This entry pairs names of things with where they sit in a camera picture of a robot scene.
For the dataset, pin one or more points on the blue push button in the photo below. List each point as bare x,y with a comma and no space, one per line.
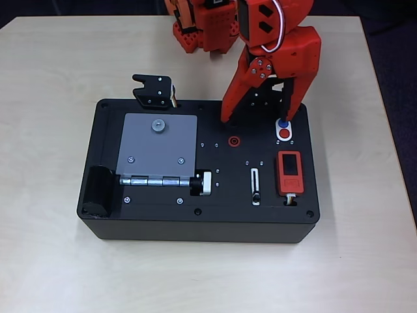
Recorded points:
282,125

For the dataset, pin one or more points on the red push button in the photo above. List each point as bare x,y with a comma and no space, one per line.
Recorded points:
284,133

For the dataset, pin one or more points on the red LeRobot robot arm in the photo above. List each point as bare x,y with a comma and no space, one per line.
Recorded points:
293,13

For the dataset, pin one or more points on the white slider track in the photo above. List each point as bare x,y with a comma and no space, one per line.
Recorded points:
256,182

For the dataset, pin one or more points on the blue and red buttons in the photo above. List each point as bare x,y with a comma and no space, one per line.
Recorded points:
277,129

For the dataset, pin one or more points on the red round socket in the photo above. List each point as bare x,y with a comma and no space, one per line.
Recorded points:
234,141

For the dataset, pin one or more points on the red clamp block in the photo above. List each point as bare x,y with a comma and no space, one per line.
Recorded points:
187,42

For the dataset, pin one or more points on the red stick display module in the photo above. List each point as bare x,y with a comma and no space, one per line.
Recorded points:
291,184

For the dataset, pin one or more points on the orange table clamp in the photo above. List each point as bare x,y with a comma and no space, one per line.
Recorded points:
182,13

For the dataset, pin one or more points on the grey round door knob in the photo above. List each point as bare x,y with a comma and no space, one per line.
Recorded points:
158,126

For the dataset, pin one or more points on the white yellow connector plug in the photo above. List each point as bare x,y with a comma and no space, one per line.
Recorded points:
291,197

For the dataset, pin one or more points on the grey hinged door plate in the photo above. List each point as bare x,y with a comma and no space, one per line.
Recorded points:
156,153

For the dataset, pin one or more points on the silver metal hinge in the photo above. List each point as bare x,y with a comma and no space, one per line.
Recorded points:
153,181

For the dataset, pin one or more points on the black task board box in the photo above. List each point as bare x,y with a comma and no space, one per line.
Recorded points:
228,225

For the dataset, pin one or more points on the black rounded holder block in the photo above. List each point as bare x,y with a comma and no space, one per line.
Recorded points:
97,189

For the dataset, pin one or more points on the black screwed bracket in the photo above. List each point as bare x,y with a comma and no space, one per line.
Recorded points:
260,98
153,93

